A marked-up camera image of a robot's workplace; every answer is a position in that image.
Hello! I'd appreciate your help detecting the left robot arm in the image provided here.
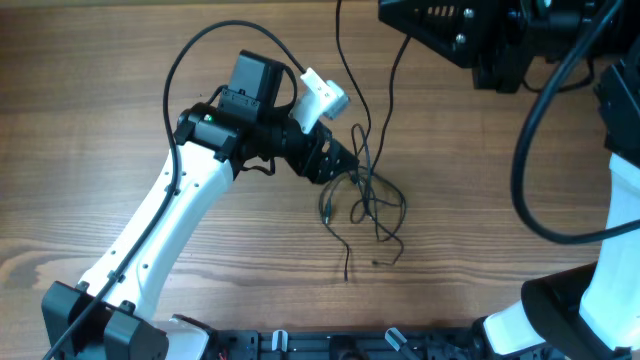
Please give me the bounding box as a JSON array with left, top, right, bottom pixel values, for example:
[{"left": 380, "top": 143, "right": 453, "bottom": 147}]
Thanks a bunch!
[{"left": 41, "top": 51, "right": 358, "bottom": 359}]

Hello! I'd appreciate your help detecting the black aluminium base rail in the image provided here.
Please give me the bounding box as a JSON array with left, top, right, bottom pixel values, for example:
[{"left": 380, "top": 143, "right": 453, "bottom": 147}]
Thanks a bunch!
[{"left": 202, "top": 328, "right": 492, "bottom": 360}]

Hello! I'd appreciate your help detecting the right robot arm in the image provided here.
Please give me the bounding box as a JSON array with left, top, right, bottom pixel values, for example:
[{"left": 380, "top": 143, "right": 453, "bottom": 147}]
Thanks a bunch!
[{"left": 353, "top": 30, "right": 609, "bottom": 324}]

